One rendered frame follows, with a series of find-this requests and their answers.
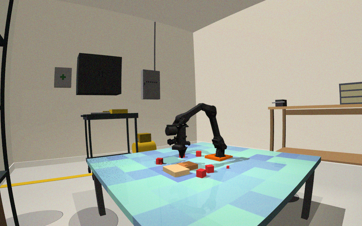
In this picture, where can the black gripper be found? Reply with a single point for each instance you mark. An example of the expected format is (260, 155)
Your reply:
(180, 145)

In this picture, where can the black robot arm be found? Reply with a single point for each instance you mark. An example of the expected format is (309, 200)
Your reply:
(179, 127)

